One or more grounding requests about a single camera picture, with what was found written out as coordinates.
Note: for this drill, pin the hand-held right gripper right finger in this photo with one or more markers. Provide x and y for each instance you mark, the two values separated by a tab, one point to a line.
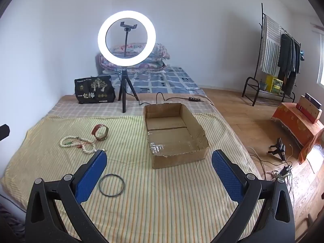
227	177

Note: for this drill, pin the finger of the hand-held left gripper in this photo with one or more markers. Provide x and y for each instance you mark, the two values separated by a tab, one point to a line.
3	131

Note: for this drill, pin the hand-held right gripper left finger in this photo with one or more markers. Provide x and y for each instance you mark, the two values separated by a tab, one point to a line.
91	176

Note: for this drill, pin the thin black bangle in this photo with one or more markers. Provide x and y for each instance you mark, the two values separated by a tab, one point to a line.
99	185

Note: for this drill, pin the white power strip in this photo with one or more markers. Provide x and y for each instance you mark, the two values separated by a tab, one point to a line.
284	172

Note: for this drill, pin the small black floor stand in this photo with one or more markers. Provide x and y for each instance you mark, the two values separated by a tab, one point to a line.
279	148

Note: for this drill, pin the beige checked blanket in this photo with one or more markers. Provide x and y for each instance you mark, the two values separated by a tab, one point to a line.
101	108

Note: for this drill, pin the yellow striped blanket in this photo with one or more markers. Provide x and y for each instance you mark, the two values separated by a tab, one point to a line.
164	202

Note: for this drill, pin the orange cloth covered table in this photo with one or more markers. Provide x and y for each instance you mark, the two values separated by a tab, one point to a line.
296	124

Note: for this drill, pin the black printed bag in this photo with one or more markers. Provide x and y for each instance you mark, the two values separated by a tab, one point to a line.
93	88

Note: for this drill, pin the black tripod stand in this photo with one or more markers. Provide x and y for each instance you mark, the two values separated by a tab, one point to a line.
124	93

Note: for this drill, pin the small grey pot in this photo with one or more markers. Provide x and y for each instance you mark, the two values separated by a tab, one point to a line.
263	85

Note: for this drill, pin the red flat box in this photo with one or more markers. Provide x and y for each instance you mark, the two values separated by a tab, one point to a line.
305	114

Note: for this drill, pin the black clothes rack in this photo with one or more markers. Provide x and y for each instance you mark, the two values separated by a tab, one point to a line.
253	78

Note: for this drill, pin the yellow box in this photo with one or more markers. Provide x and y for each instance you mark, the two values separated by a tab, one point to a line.
274	84

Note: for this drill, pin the blue patterned sheet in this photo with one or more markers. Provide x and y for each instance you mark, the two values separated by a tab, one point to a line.
172	81

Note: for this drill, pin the dark flat box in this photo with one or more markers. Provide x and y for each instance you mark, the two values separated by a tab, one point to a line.
312	100

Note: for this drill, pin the dark hanging clothes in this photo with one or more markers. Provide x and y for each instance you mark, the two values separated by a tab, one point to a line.
287	55

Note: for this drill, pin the striped hanging cloth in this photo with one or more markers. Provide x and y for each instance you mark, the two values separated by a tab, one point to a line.
269	48

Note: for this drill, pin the folded floral quilts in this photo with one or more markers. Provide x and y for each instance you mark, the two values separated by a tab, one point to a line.
157	53

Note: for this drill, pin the window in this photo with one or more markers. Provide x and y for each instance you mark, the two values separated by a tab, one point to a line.
322	60

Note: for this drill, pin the black phone holder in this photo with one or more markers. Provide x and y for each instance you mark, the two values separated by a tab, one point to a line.
128	25

